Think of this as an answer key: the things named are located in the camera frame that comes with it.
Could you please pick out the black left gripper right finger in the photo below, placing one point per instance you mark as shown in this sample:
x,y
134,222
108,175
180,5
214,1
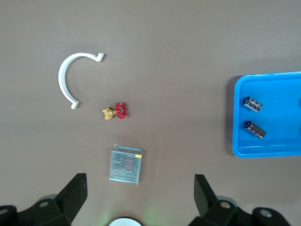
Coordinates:
x,y
204,200

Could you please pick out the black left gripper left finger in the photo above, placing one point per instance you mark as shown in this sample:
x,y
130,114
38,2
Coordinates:
x,y
70,200

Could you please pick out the blue plastic tray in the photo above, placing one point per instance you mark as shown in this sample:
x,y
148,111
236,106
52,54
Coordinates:
x,y
277,99

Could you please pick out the white curved plastic clamp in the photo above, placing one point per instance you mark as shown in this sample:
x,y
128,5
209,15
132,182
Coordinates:
x,y
61,80

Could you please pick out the brown table mat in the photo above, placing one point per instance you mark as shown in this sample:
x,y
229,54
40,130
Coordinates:
x,y
164,47

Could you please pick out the small black relay module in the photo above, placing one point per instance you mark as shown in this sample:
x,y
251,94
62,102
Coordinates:
x,y
252,104

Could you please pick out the brass valve red handwheel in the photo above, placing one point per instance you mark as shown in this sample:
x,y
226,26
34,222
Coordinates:
x,y
121,110

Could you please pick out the metal mesh power supply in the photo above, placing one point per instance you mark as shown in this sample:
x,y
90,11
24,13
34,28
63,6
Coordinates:
x,y
125,167

